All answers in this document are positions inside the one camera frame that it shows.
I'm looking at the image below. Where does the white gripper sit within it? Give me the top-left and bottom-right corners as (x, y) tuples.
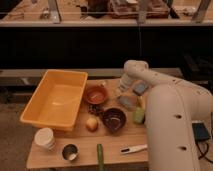
(116, 73), (134, 103)

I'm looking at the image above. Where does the grey blue towel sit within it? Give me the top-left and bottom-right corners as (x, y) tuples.
(117, 95), (136, 111)

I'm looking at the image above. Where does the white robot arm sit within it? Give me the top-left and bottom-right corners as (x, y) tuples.
(117, 60), (213, 171)

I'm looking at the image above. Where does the dark brown bowl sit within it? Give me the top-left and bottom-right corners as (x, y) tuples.
(102, 108), (126, 133)

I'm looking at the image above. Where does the red bowl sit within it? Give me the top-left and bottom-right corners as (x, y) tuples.
(84, 86), (108, 105)

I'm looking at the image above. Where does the dark grape bunch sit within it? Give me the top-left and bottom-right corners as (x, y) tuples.
(88, 104), (104, 116)

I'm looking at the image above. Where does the green cucumber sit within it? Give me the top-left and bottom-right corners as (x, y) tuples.
(97, 144), (104, 171)

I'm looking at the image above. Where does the yellow plastic bin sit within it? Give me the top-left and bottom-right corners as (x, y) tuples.
(20, 69), (88, 131)

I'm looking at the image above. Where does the small metal cup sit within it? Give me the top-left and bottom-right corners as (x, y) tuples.
(62, 144), (78, 161)

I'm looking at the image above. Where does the black box on floor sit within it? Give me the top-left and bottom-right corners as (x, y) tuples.
(192, 123), (210, 142)

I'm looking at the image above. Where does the white paper cup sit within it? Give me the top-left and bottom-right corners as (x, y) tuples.
(34, 128), (55, 150)

